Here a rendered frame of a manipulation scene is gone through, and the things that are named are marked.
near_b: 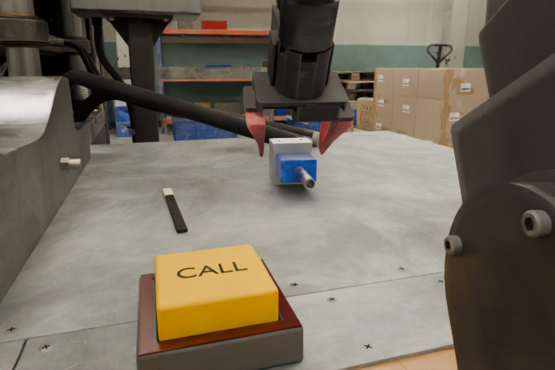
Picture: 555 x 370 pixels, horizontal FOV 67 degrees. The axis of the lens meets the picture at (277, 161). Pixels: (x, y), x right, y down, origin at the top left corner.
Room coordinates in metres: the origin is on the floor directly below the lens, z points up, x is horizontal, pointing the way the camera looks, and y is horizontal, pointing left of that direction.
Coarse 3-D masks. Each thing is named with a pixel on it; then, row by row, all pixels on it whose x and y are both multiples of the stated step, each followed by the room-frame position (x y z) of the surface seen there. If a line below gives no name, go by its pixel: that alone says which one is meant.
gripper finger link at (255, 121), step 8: (248, 88) 0.51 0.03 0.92; (248, 96) 0.50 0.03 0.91; (248, 104) 0.48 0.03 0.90; (248, 112) 0.48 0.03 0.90; (256, 112) 0.48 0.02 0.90; (248, 120) 0.47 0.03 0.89; (256, 120) 0.47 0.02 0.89; (264, 120) 0.47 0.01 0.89; (256, 128) 0.47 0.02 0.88; (264, 128) 0.47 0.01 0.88; (256, 136) 0.48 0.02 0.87; (264, 136) 0.48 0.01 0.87
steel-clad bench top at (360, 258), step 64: (128, 192) 0.48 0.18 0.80; (192, 192) 0.48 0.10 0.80; (256, 192) 0.48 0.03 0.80; (320, 192) 0.48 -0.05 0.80; (384, 192) 0.48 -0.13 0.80; (448, 192) 0.48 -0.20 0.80; (64, 256) 0.31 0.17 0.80; (128, 256) 0.31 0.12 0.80; (320, 256) 0.31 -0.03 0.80; (384, 256) 0.31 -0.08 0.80; (0, 320) 0.22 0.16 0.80; (64, 320) 0.22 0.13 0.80; (128, 320) 0.22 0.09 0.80; (320, 320) 0.22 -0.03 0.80; (384, 320) 0.22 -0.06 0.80; (448, 320) 0.22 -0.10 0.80
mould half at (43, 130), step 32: (0, 96) 0.45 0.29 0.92; (32, 96) 0.45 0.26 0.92; (64, 96) 0.52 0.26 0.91; (0, 128) 0.40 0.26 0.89; (32, 128) 0.40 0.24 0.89; (64, 128) 0.50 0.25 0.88; (0, 160) 0.28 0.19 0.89; (32, 160) 0.35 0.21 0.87; (0, 192) 0.27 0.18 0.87; (32, 192) 0.34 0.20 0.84; (64, 192) 0.46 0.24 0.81; (0, 224) 0.26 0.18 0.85; (32, 224) 0.33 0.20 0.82; (0, 256) 0.25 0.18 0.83; (0, 288) 0.24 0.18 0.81
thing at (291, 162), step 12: (276, 144) 0.51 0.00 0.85; (288, 144) 0.52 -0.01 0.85; (300, 144) 0.52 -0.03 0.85; (276, 156) 0.51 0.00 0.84; (288, 156) 0.50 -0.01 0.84; (300, 156) 0.50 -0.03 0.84; (312, 156) 0.50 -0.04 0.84; (276, 168) 0.51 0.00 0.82; (288, 168) 0.48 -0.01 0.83; (300, 168) 0.47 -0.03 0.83; (312, 168) 0.48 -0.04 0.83; (276, 180) 0.51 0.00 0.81; (288, 180) 0.48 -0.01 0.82; (300, 180) 0.44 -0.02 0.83; (312, 180) 0.42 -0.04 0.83
